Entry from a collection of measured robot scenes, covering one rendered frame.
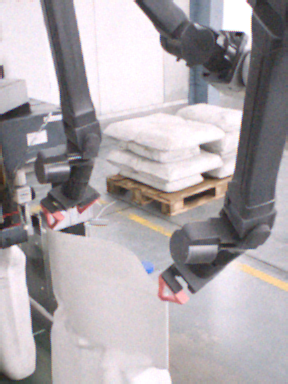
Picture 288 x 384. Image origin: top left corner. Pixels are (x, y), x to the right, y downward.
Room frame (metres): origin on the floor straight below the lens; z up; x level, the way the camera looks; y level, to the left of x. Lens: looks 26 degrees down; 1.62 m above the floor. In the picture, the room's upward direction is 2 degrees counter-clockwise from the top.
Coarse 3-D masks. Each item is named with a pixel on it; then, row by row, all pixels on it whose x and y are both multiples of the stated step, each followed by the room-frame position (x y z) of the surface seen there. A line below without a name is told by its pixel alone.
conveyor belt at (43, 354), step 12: (36, 324) 1.85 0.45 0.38; (36, 336) 1.76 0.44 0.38; (48, 336) 1.76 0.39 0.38; (36, 348) 1.69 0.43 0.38; (48, 348) 1.68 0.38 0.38; (36, 360) 1.61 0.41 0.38; (48, 360) 1.61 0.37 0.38; (0, 372) 1.55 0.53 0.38; (36, 372) 1.54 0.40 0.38; (48, 372) 1.54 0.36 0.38
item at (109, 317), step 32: (64, 256) 1.28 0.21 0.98; (96, 256) 1.24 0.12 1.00; (128, 256) 1.17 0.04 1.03; (64, 288) 1.17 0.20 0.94; (96, 288) 1.05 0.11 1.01; (128, 288) 1.01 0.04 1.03; (64, 320) 1.18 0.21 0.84; (96, 320) 1.05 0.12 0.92; (128, 320) 1.02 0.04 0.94; (160, 320) 0.97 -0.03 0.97; (64, 352) 1.15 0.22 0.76; (96, 352) 1.07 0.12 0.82; (128, 352) 1.02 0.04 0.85; (160, 352) 0.97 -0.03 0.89
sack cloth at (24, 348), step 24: (0, 264) 1.51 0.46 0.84; (24, 264) 1.57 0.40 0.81; (0, 288) 1.52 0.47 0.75; (24, 288) 1.58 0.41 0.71; (0, 312) 1.52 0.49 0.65; (24, 312) 1.58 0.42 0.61; (0, 336) 1.51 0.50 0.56; (24, 336) 1.57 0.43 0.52; (0, 360) 1.51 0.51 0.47; (24, 360) 1.55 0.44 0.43
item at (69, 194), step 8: (64, 184) 1.15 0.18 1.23; (72, 184) 1.14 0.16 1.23; (80, 184) 1.13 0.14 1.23; (48, 192) 1.16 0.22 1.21; (56, 192) 1.16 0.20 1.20; (64, 192) 1.15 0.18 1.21; (72, 192) 1.14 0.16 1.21; (80, 192) 1.15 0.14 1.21; (88, 192) 1.19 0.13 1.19; (96, 192) 1.20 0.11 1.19; (56, 200) 1.14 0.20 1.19; (64, 200) 1.14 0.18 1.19; (72, 200) 1.15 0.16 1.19; (80, 200) 1.16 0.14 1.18; (64, 208) 1.13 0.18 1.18
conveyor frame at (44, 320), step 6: (30, 300) 1.97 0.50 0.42; (30, 306) 1.95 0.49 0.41; (36, 306) 1.92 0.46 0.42; (30, 312) 1.95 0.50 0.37; (36, 312) 1.91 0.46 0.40; (42, 312) 1.88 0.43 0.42; (36, 318) 1.92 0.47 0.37; (42, 318) 1.87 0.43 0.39; (48, 318) 1.83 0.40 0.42; (42, 324) 1.88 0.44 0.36; (48, 324) 1.83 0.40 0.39; (48, 330) 1.84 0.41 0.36
